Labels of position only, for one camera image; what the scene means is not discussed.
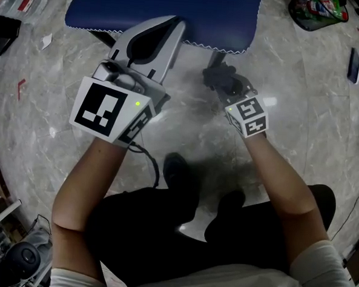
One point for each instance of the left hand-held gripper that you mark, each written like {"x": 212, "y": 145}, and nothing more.
{"x": 99, "y": 107}

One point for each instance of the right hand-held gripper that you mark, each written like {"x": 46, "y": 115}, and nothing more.
{"x": 248, "y": 113}

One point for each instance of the dark cloth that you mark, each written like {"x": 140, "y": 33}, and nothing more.
{"x": 220, "y": 77}

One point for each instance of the blue chair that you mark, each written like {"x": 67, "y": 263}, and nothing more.
{"x": 175, "y": 9}

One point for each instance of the person's right forearm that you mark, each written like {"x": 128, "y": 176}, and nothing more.
{"x": 280, "y": 182}

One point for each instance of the person's left forearm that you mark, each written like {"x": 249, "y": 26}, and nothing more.
{"x": 85, "y": 188}

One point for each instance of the grey cloth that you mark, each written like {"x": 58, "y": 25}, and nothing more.
{"x": 41, "y": 240}

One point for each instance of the person's left black shoe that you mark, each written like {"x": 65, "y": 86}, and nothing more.
{"x": 175, "y": 170}

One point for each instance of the person's black shoe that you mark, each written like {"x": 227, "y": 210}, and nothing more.
{"x": 175, "y": 170}
{"x": 232, "y": 199}

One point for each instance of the white paper scrap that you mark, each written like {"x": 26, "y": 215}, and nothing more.
{"x": 47, "y": 40}

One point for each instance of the person's right black shoe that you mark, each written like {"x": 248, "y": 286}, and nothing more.
{"x": 232, "y": 199}

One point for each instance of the clear water jug red label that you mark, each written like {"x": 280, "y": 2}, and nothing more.
{"x": 24, "y": 4}

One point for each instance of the black cabinet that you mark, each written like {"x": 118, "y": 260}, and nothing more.
{"x": 4, "y": 35}

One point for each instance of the person's black shorts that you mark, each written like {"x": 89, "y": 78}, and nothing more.
{"x": 149, "y": 235}

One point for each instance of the person's white t-shirt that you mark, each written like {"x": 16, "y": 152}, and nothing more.
{"x": 219, "y": 282}

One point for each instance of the dark brown table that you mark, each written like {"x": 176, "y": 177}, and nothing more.
{"x": 358, "y": 266}

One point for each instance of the black helmet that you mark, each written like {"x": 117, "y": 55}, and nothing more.
{"x": 23, "y": 260}

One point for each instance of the white shelf frame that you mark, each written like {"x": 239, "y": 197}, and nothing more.
{"x": 4, "y": 212}

